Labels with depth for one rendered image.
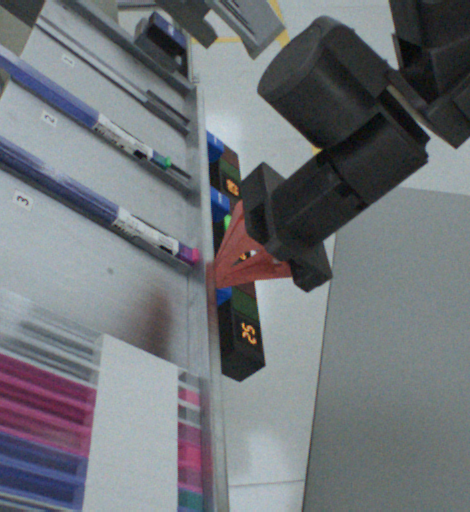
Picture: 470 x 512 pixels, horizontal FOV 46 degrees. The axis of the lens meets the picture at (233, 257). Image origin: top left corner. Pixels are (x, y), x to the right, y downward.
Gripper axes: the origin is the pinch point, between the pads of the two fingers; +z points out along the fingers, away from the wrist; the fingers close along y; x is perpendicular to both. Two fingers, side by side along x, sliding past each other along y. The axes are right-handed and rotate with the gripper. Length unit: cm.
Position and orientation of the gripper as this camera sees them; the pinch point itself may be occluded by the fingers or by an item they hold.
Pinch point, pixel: (219, 278)
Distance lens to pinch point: 48.8
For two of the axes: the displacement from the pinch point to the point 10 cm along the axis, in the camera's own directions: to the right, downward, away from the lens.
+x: 7.2, 4.6, 5.1
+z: -6.9, 5.6, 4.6
